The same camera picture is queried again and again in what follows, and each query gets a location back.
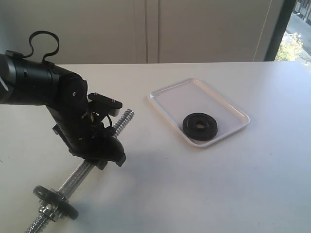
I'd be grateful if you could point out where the chrome threaded dumbbell bar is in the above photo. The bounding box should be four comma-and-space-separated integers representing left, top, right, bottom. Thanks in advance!
23, 109, 135, 233

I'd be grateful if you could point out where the white plastic tray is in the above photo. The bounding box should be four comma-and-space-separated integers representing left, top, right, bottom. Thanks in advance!
148, 79, 250, 148

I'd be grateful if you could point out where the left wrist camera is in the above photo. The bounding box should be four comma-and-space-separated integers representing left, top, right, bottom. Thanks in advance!
87, 93, 123, 117

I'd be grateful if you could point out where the dark window frame post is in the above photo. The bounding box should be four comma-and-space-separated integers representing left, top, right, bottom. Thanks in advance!
264, 0, 297, 62

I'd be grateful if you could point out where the black weight plate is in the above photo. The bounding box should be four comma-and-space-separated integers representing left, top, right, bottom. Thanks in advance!
182, 113, 218, 141
33, 185, 79, 220

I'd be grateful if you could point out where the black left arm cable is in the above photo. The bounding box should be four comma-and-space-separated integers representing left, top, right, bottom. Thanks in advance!
23, 30, 60, 63

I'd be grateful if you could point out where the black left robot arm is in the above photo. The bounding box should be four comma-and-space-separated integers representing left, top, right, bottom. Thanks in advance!
0, 52, 126, 169

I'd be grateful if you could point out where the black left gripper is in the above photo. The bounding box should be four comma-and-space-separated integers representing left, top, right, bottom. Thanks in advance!
47, 97, 126, 170

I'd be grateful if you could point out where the chrome spin-lock collar nut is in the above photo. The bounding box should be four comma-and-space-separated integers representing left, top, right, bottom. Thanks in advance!
39, 204, 59, 222

